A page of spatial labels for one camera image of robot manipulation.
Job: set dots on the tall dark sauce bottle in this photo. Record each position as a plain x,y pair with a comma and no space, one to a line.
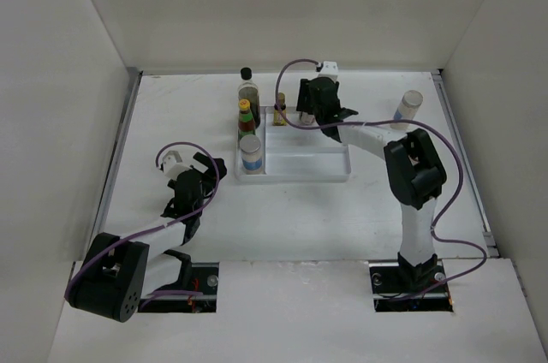
249,90

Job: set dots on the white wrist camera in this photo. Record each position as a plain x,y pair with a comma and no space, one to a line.
172,165
328,69

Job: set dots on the silver lid blue label jar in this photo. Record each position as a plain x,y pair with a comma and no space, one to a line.
251,153

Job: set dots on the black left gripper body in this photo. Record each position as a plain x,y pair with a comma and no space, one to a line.
199,201

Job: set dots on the red label brown spice jar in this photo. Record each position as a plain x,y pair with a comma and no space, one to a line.
306,118

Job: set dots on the white tiered organizer tray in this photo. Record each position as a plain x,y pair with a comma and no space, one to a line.
291,155

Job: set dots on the silver lid white spice jar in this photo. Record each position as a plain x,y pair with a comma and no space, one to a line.
409,105

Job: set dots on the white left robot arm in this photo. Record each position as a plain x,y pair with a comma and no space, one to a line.
124,275

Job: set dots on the yellow cap chili sauce bottle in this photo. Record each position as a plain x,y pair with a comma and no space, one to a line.
246,122

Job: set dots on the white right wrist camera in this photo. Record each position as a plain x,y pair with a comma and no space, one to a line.
328,69

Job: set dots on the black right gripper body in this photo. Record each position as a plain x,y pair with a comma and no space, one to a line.
315,110

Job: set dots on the small brown yellow label bottle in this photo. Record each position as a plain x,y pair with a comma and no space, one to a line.
279,110

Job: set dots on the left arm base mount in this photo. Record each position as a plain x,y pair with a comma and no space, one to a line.
176,284

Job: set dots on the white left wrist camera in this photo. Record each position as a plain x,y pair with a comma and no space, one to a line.
172,165

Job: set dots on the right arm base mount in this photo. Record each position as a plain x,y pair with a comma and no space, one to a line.
392,294

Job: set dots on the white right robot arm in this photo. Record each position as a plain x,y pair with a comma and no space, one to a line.
415,173

